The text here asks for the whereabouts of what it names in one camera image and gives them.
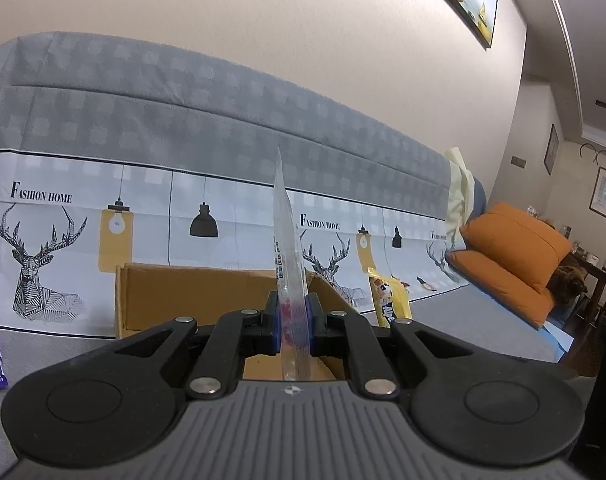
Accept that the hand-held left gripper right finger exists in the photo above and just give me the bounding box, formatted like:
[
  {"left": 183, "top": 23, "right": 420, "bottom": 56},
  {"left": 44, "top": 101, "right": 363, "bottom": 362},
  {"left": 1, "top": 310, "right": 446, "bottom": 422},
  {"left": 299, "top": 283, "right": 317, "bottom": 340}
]
[{"left": 305, "top": 294, "right": 476, "bottom": 401}]

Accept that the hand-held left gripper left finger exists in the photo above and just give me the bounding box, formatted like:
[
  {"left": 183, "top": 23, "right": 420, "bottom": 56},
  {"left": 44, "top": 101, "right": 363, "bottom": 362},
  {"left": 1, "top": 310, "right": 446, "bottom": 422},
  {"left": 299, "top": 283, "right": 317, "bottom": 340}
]
[{"left": 113, "top": 291, "right": 284, "bottom": 401}]

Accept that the clear plastic candy bag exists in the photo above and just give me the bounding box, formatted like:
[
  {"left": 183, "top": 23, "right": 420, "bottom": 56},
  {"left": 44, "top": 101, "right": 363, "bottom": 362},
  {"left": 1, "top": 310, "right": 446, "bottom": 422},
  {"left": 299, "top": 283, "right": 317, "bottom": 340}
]
[{"left": 273, "top": 146, "right": 310, "bottom": 381}]

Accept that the yellow cartoon snack packet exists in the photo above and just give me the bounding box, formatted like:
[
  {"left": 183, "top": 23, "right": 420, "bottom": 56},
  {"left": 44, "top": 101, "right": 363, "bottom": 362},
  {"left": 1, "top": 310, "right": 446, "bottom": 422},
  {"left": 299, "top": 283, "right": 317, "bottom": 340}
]
[{"left": 368, "top": 267, "right": 414, "bottom": 329}]

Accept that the cardboard box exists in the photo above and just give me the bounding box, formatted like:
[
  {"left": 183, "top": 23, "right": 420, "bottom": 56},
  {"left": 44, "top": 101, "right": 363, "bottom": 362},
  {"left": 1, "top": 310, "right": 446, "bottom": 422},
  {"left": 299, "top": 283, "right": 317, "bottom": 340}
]
[{"left": 115, "top": 262, "right": 366, "bottom": 381}]

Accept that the orange cushion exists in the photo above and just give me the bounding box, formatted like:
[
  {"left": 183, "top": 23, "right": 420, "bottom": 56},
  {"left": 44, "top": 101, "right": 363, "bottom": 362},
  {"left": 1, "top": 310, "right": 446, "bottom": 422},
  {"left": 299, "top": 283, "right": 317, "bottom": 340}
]
[
  {"left": 459, "top": 202, "right": 574, "bottom": 295},
  {"left": 445, "top": 249, "right": 556, "bottom": 330}
]

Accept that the cream cloth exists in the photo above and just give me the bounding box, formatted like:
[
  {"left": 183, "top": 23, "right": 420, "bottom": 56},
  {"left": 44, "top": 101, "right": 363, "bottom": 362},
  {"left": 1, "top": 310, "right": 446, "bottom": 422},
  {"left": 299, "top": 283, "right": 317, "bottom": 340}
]
[{"left": 443, "top": 147, "right": 476, "bottom": 251}]

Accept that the brown furry animal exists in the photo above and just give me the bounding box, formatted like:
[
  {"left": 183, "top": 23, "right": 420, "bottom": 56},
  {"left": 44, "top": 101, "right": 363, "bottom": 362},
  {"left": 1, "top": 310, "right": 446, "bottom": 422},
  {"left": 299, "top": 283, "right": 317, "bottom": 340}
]
[{"left": 545, "top": 264, "right": 588, "bottom": 307}]

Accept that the dark wooden table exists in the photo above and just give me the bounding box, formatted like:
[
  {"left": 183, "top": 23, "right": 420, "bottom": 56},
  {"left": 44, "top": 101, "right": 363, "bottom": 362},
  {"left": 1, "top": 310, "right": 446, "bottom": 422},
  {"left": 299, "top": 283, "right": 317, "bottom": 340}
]
[{"left": 565, "top": 252, "right": 606, "bottom": 321}]

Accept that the small framed wall picture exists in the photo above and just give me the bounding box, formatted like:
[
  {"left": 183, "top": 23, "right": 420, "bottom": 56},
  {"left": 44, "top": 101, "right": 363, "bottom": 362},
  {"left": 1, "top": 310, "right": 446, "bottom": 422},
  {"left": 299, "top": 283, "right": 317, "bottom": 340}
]
[{"left": 543, "top": 124, "right": 560, "bottom": 176}]

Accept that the large framed wall picture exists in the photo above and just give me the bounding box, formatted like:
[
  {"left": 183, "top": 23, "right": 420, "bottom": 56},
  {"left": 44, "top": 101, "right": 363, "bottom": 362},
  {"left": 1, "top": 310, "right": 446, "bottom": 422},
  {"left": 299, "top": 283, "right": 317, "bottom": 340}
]
[{"left": 589, "top": 166, "right": 606, "bottom": 219}]

